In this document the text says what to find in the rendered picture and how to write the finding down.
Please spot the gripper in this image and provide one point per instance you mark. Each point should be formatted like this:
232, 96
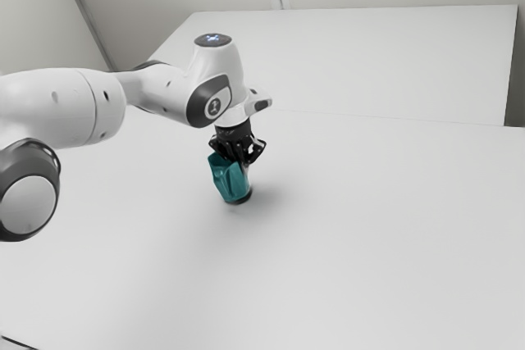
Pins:
236, 140

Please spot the teal faceted mug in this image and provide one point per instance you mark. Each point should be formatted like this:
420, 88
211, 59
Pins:
229, 182

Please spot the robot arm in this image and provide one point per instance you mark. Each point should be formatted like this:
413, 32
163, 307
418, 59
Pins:
82, 104

